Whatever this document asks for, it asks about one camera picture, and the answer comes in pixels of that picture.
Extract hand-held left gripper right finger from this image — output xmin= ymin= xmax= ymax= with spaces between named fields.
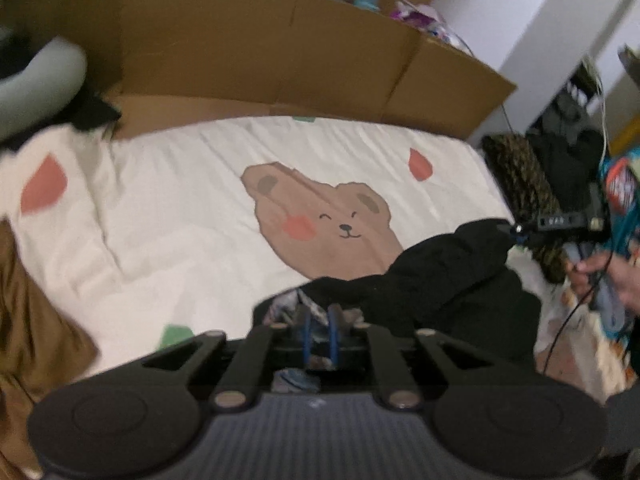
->
xmin=327 ymin=305 xmax=501 ymax=408

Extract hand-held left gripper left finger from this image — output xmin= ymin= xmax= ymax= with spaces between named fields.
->
xmin=141 ymin=305 xmax=315 ymax=409

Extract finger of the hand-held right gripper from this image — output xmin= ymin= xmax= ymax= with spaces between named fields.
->
xmin=510 ymin=220 xmax=540 ymax=249

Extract leopard print cloth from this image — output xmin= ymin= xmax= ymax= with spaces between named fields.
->
xmin=481 ymin=132 xmax=571 ymax=284

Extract black pants with bear print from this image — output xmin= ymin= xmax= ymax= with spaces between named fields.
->
xmin=252 ymin=220 xmax=544 ymax=377

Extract person's right hand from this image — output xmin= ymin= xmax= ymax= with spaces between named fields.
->
xmin=567 ymin=251 xmax=640 ymax=315

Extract black cloth heap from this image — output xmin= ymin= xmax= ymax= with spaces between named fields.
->
xmin=525 ymin=127 xmax=606 ymax=221

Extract blue cartoon printed cloth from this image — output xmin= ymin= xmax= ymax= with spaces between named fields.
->
xmin=597 ymin=147 xmax=640 ymax=361

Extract cream bear printed blanket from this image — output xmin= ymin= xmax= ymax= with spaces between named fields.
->
xmin=0 ymin=115 xmax=632 ymax=402

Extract purple and white refill packet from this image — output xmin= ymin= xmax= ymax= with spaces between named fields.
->
xmin=395 ymin=2 xmax=469 ymax=51

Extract brown garment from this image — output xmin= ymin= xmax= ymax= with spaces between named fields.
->
xmin=0 ymin=220 xmax=101 ymax=480

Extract folded cardboard sheet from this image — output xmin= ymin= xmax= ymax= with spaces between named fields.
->
xmin=0 ymin=0 xmax=518 ymax=141

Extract small dark cloth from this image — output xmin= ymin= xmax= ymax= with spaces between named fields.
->
xmin=65 ymin=92 xmax=124 ymax=131

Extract grey neck pillow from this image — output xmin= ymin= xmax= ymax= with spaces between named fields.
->
xmin=0 ymin=37 xmax=89 ymax=142

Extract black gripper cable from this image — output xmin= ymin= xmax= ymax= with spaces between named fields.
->
xmin=541 ymin=254 xmax=615 ymax=377

